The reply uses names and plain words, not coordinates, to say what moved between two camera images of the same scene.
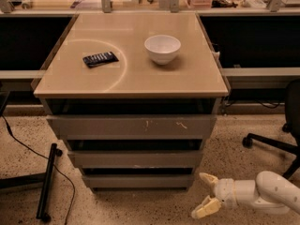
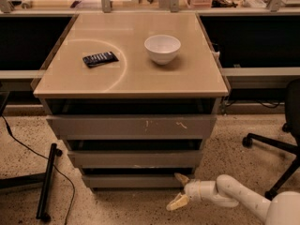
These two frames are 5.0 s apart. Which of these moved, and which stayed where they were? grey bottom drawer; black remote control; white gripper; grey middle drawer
Moved: white gripper
Stayed: grey bottom drawer; grey middle drawer; black remote control
